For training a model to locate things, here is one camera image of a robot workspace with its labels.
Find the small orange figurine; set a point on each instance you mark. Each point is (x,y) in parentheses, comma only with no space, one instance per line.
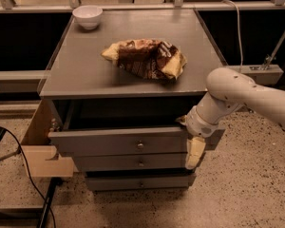
(54,126)

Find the grey bottom drawer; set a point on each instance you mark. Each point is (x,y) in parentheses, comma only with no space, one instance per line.
(142,182)

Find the grey drawer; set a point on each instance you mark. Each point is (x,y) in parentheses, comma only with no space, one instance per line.
(142,182)
(125,126)
(137,162)

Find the crumpled brown chip bag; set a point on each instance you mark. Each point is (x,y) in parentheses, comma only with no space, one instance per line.
(150,59)

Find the grey middle drawer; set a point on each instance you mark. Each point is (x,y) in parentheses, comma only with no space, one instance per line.
(137,162)

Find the metal railing frame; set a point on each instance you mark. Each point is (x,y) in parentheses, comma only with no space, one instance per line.
(210,35)

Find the white ceramic bowl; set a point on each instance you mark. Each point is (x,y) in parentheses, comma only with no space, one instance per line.
(88,16)

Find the grey top drawer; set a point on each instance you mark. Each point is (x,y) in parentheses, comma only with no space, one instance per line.
(125,126)

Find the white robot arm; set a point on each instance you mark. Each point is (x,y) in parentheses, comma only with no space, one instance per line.
(228,91)

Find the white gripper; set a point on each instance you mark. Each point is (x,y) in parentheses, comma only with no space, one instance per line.
(199,126)

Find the black floor bar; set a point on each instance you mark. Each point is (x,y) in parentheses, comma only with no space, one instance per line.
(31,216)

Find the grey drawer cabinet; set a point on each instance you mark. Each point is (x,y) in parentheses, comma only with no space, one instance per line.
(121,130)

